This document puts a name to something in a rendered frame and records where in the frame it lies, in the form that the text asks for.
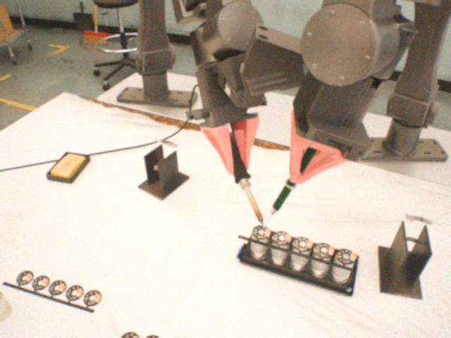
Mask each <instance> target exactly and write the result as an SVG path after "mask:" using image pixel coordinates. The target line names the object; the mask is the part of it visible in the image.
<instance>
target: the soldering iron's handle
mask: <svg viewBox="0 0 451 338"><path fill-rule="evenodd" d="M229 134H230V133H229ZM230 146H231V153H232V154H233V168H234V174H233V176H234V178H235V183H236V184H239V181H240V180H241V179H245V178H248V179H250V178H251V175H250V173H248V171H247V169H246V167H245V164H244V163H243V161H242V159H241V157H240V154H239V151H238V149H237V146H236V144H235V142H234V140H233V136H231V134H230Z"/></svg>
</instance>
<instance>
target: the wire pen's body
mask: <svg viewBox="0 0 451 338"><path fill-rule="evenodd" d="M317 151H318V150H317V149H313V148H310V146H308V147H307V148H306V150H304V151H303V152H302V157H301V163H300V168H299V172H300V173H303V172H304V171H305V170H306V169H307V167H308V165H309V164H310V161H311V160H312V158H313V157H314V155H315V153H316V152H317ZM284 183H285V185H284V186H283V188H282V190H281V192H280V194H279V195H278V197H277V199H276V200H275V203H274V204H273V205H272V207H273V208H274V209H276V210H277V211H279V210H280V209H281V207H282V205H283V203H284V202H285V200H286V199H287V198H288V197H289V195H290V193H291V192H292V190H293V189H295V188H296V187H297V184H296V183H294V182H291V181H290V178H289V179H286V180H285V181H284Z"/></svg>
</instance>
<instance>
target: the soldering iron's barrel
mask: <svg viewBox="0 0 451 338"><path fill-rule="evenodd" d="M239 184H240V187H241V190H245V191H246V194H247V196H248V198H249V202H250V203H251V206H252V208H253V210H254V213H255V216H256V218H257V220H258V222H261V221H262V220H264V218H263V215H262V213H261V211H260V209H259V207H258V206H257V203H256V201H255V199H254V196H253V194H252V191H251V189H250V187H251V183H250V181H249V179H248V178H245V179H241V180H240V181H239Z"/></svg>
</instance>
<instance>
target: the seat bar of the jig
mask: <svg viewBox="0 0 451 338"><path fill-rule="evenodd" d="M251 246H252V243H251V242H250V243H249V246H248V247H247V249H246V251H245V254H244V256H243V260H244V261H247V262H250V263H254V264H257V265H260V266H263V267H265V268H270V269H272V270H276V271H278V272H281V273H285V274H288V275H292V276H295V277H298V278H301V279H302V278H303V279H306V280H309V281H312V282H315V283H318V284H322V285H324V286H327V287H332V288H335V289H339V290H342V291H344V292H347V290H348V287H349V288H351V286H352V281H353V275H354V271H353V272H350V274H349V277H348V279H347V281H346V282H345V283H342V284H339V283H336V282H334V281H332V279H331V278H330V277H329V274H330V271H331V268H332V265H329V269H328V273H327V274H326V276H324V277H315V276H313V275H312V274H311V273H310V272H309V266H310V263H311V260H310V259H309V261H308V263H307V268H306V269H305V270H303V271H298V272H297V271H295V270H293V269H292V268H291V267H290V256H291V253H289V254H288V261H287V263H286V264H284V265H275V264H273V263H272V262H271V260H270V255H271V248H270V247H269V249H268V256H267V257H266V258H264V259H256V258H254V257H253V256H252V255H251Z"/></svg>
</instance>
